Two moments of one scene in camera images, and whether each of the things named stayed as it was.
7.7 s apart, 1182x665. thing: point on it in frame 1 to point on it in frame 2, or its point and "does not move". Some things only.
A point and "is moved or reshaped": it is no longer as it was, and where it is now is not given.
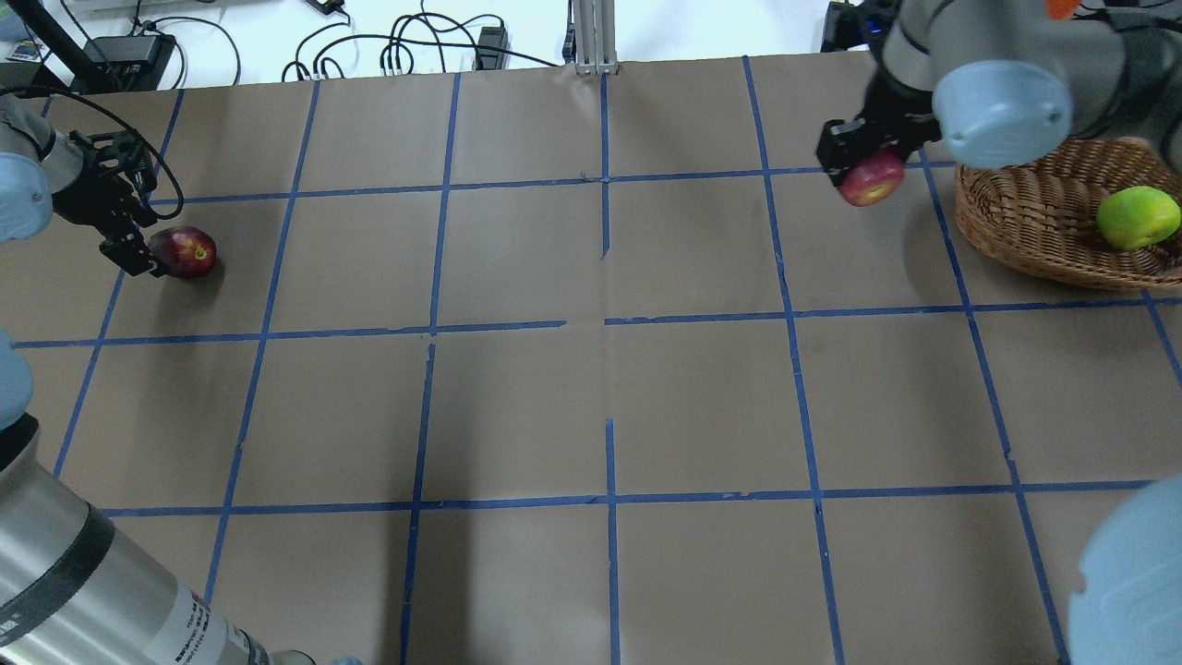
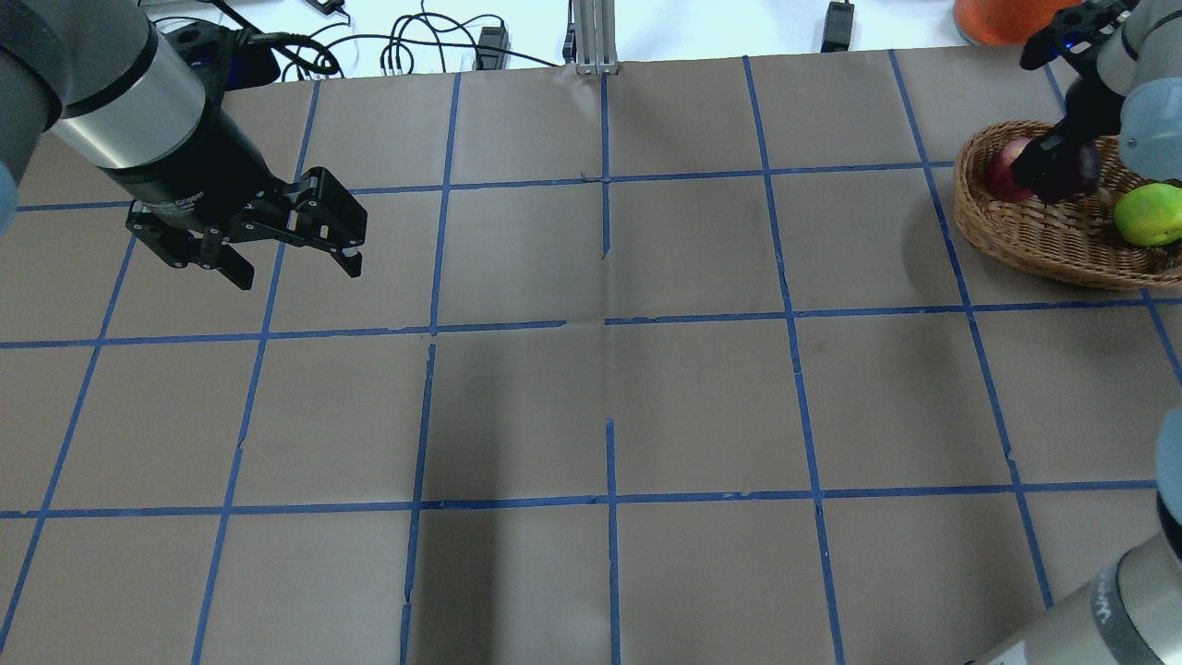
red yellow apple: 874,178 to 1000,177
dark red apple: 182,251 is moved or reshaped
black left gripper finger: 130,252 to 227,260
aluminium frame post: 595,51 does not move
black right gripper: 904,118 to 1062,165
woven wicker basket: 1043,212 does not move
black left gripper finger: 138,172 to 326,214
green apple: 1136,217 is moved or reshaped
